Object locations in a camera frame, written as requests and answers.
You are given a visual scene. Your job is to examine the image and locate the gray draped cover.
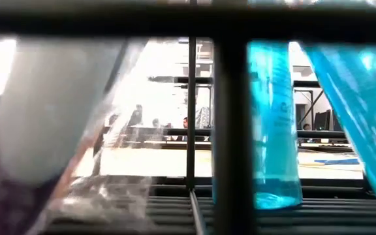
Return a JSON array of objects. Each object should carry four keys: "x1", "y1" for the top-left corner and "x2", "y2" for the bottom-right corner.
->
[{"x1": 196, "y1": 106, "x2": 213, "y2": 129}]

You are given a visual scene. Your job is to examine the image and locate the black wire rack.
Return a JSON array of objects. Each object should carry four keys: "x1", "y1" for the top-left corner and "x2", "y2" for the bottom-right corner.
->
[{"x1": 0, "y1": 0, "x2": 376, "y2": 235}]

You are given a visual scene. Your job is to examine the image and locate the blue mouthwash bottle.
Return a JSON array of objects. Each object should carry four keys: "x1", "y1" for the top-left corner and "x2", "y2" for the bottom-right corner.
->
[{"x1": 301, "y1": 42, "x2": 376, "y2": 227}]

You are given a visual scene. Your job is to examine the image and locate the blue toothbrush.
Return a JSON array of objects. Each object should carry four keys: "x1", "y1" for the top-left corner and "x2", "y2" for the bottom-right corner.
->
[{"x1": 313, "y1": 158, "x2": 361, "y2": 166}]

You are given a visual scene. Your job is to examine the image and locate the mouthwash bottle with green label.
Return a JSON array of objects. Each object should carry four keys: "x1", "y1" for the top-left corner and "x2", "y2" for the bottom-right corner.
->
[{"x1": 246, "y1": 40, "x2": 304, "y2": 210}]

